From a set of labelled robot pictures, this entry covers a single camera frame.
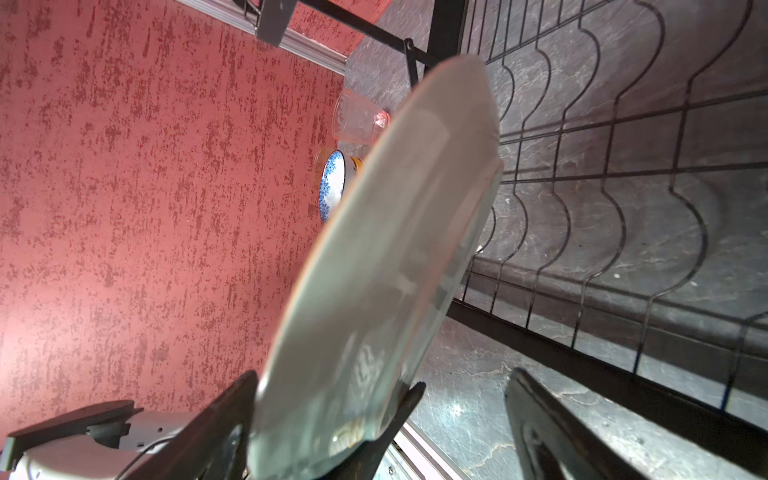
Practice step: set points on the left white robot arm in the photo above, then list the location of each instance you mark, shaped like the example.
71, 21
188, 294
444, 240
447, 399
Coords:
117, 440

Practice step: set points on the blue floral white bowl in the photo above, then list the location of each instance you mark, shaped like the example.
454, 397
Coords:
332, 184

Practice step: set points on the aluminium corner post left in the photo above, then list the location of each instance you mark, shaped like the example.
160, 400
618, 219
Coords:
271, 27

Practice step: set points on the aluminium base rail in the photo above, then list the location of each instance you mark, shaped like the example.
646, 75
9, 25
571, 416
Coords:
411, 456

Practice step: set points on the black wire dish rack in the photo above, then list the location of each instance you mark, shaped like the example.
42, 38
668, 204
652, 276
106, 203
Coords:
624, 261

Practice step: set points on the pink drinking glass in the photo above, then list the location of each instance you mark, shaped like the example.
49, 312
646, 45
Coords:
358, 120

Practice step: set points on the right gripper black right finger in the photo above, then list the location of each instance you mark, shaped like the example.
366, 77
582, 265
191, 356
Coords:
551, 442

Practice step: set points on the mint green plate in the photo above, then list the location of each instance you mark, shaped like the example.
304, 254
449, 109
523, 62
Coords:
380, 278

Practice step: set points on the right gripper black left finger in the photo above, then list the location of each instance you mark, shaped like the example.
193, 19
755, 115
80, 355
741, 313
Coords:
213, 445

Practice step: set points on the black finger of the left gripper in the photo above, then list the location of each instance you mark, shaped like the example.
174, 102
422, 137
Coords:
363, 463

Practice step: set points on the yellow bowl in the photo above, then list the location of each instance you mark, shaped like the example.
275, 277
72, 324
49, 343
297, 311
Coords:
356, 164

